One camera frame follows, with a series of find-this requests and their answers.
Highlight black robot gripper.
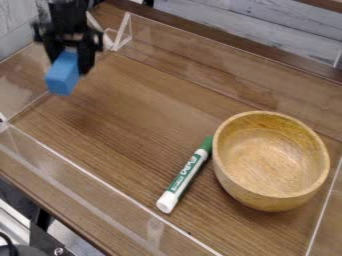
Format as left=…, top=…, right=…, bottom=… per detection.
left=31, top=0, right=104, bottom=75

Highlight black cable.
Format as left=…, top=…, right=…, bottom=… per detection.
left=0, top=232, right=19, bottom=256

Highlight brown wooden bowl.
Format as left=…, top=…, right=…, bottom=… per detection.
left=213, top=111, right=331, bottom=212

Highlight clear acrylic tray walls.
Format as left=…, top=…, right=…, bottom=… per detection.
left=0, top=5, right=342, bottom=256

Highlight green and white marker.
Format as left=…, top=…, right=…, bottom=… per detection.
left=157, top=136, right=214, bottom=214

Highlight black table leg bracket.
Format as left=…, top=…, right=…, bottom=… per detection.
left=30, top=208, right=75, bottom=256

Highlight blue rectangular block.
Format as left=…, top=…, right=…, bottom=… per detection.
left=46, top=51, right=81, bottom=96

